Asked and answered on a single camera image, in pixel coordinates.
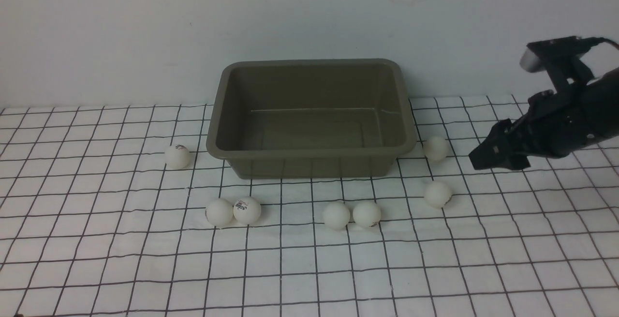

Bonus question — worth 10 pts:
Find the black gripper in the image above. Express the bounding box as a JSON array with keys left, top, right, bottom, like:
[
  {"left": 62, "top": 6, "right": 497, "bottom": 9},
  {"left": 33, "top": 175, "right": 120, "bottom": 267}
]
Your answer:
[{"left": 468, "top": 90, "right": 588, "bottom": 171}]

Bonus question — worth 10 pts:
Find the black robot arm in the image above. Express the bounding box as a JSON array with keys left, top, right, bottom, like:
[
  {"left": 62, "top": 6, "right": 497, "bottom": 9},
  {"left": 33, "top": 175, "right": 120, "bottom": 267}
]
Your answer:
[{"left": 469, "top": 70, "right": 619, "bottom": 171}]

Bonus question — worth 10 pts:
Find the white ping-pong ball red logo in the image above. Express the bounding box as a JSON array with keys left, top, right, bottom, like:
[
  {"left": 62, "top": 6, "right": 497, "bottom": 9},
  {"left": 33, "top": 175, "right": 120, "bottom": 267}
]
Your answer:
[{"left": 233, "top": 196, "right": 262, "bottom": 225}]

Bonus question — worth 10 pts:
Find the white ping-pong ball plain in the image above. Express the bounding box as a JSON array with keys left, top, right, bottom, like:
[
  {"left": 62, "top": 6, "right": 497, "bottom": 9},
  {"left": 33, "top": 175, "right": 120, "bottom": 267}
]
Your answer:
[{"left": 204, "top": 198, "right": 234, "bottom": 228}]

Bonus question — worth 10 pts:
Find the olive green plastic bin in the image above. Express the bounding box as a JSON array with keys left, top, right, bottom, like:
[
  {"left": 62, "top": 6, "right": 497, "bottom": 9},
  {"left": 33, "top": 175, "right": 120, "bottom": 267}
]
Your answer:
[{"left": 206, "top": 59, "right": 417, "bottom": 180}]

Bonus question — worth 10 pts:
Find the white black grid tablecloth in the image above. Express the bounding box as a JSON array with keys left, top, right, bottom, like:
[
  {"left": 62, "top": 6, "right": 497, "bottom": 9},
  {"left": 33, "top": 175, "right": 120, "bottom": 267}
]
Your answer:
[{"left": 0, "top": 97, "right": 619, "bottom": 317}]

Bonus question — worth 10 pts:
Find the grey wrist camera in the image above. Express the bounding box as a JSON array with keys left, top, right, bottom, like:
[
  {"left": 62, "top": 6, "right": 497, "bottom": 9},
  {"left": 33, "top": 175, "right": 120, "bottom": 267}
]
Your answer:
[{"left": 520, "top": 37, "right": 596, "bottom": 96}]

